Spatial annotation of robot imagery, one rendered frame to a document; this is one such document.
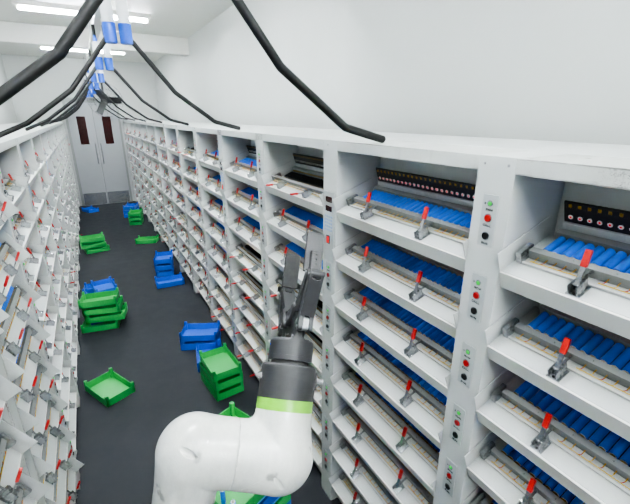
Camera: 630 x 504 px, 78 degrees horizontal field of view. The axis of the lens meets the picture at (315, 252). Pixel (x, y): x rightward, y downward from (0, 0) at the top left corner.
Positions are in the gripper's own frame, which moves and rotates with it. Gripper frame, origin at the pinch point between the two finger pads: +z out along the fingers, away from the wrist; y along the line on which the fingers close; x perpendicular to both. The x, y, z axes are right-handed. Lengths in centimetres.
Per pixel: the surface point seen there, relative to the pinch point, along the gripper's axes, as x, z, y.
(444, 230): -47, 22, -20
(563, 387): -59, -19, 2
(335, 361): -48, -12, -98
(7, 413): 60, -40, -76
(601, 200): -64, 22, 12
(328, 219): -27, 39, -66
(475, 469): -66, -41, -33
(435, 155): -35, 36, -8
